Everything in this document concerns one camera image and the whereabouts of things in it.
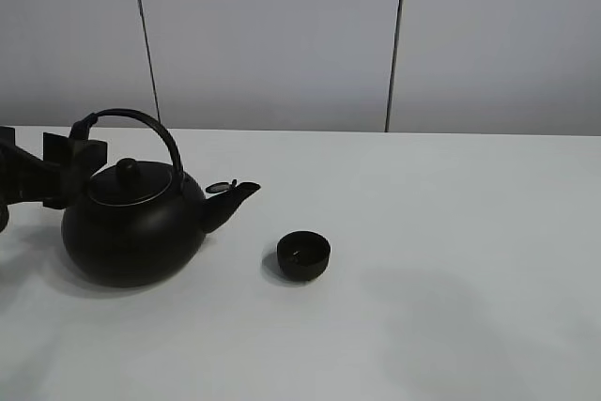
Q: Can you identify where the small black teacup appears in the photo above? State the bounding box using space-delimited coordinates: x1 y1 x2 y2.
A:
276 230 331 283

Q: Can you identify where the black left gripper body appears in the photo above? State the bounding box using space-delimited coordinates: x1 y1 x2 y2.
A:
1 126 64 231

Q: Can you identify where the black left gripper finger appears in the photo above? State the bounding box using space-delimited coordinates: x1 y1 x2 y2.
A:
42 164 97 209
42 132 107 171

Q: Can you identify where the black round teapot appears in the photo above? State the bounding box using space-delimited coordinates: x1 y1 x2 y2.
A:
61 108 260 287

